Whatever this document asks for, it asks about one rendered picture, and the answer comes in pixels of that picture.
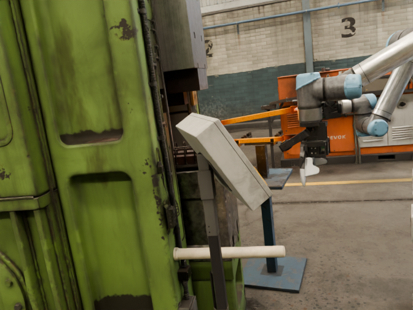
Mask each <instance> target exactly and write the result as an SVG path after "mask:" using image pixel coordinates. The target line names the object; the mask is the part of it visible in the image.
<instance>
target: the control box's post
mask: <svg viewBox="0 0 413 310"><path fill-rule="evenodd" d="M197 162H198V168H199V171H201V170H210V169H211V167H210V165H209V163H208V162H207V161H206V159H205V157H204V156H203V154H202V153H198V154H197ZM203 209H204V214H205V224H206V233H207V236H208V244H209V249H210V258H211V267H212V273H213V282H214V291H215V296H216V305H217V310H226V309H227V305H228V302H227V292H226V282H225V277H224V267H223V262H222V252H221V242H220V236H219V224H218V214H217V208H216V199H215V198H214V199H208V200H203Z"/></svg>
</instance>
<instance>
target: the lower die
mask: <svg viewBox="0 0 413 310"><path fill-rule="evenodd" d="M186 149H187V153H186V161H187V164H195V163H194V162H195V159H194V150H193V148H186ZM177 150H178V154H177V153H176V158H177V163H178V165H185V157H184V148H180V149H177ZM173 154H174V159H175V149H173ZM175 165H176V160H175Z"/></svg>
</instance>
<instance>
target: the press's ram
mask: <svg viewBox="0 0 413 310"><path fill-rule="evenodd" d="M153 2H154V10H155V19H156V24H157V32H158V37H159V45H160V53H161V58H162V66H163V72H164V73H166V72H172V71H180V70H189V69H194V68H202V69H208V66H207V56H206V50H205V40H204V35H203V25H202V15H201V8H200V0H153Z"/></svg>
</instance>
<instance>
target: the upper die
mask: <svg viewBox="0 0 413 310"><path fill-rule="evenodd" d="M163 75H164V80H165V88H166V93H167V94H171V93H181V92H191V91H196V90H203V89H208V81H207V71H206V69H202V68H194V69H189V70H180V71H172V72H166V73H163Z"/></svg>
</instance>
